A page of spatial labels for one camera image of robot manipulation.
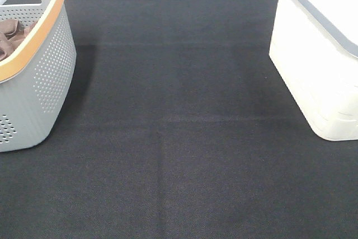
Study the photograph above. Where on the white storage box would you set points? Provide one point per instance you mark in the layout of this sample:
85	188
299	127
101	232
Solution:
314	49

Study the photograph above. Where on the black table cloth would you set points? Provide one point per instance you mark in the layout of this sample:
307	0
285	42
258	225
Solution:
178	125

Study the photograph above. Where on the brown towel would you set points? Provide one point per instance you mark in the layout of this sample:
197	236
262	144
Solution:
12	35

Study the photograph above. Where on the grey perforated laundry basket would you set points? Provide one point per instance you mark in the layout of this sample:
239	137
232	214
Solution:
35	78

